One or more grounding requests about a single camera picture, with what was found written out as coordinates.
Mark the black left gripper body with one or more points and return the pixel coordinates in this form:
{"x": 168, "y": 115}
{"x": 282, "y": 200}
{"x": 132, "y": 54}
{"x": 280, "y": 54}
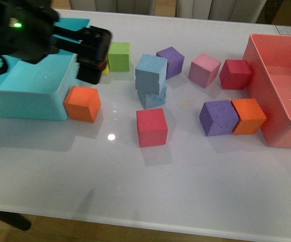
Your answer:
{"x": 91, "y": 45}

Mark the light blue foam block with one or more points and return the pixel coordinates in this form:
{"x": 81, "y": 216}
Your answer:
{"x": 150, "y": 74}
{"x": 150, "y": 100}

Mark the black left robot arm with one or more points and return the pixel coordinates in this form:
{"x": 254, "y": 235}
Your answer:
{"x": 28, "y": 32}

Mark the yellow foam block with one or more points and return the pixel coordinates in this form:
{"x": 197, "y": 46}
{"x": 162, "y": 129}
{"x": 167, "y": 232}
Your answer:
{"x": 106, "y": 70}

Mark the green foam block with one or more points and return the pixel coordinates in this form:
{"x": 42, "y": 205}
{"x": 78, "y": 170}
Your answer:
{"x": 119, "y": 57}

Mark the orange foam block near teal bin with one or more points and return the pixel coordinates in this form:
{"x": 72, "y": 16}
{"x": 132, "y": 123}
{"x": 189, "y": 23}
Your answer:
{"x": 82, "y": 103}

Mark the teal plastic bin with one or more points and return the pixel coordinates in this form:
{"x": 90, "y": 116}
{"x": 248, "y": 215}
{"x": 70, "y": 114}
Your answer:
{"x": 38, "y": 91}

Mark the purple foam block far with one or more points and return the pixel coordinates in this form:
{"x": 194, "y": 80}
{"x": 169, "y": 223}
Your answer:
{"x": 175, "y": 61}

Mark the purple foam block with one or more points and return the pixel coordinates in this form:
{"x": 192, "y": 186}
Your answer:
{"x": 218, "y": 118}
{"x": 175, "y": 61}

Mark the red foam block near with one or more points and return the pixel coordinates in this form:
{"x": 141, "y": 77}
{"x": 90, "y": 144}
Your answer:
{"x": 151, "y": 127}

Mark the purple foam block near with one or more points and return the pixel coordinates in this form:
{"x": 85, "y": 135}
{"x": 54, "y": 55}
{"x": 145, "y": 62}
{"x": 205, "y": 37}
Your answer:
{"x": 218, "y": 118}

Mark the dark red foam block far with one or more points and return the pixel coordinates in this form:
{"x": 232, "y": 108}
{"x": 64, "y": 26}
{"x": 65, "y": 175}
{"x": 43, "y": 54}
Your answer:
{"x": 235, "y": 74}

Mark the grey chair right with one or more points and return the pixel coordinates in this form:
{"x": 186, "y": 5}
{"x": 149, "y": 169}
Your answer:
{"x": 221, "y": 10}

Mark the orange foam block near pink bin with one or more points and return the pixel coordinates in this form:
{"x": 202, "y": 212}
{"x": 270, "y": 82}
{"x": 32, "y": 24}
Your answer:
{"x": 251, "y": 116}

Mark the black table leg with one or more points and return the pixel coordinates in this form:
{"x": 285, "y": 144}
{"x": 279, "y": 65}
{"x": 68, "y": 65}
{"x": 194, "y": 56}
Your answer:
{"x": 15, "y": 220}

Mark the pink plastic bin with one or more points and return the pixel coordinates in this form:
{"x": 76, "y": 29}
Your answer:
{"x": 270, "y": 59}

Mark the table label sticker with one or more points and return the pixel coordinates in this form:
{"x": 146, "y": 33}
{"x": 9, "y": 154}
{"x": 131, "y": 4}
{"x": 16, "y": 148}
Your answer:
{"x": 290, "y": 30}

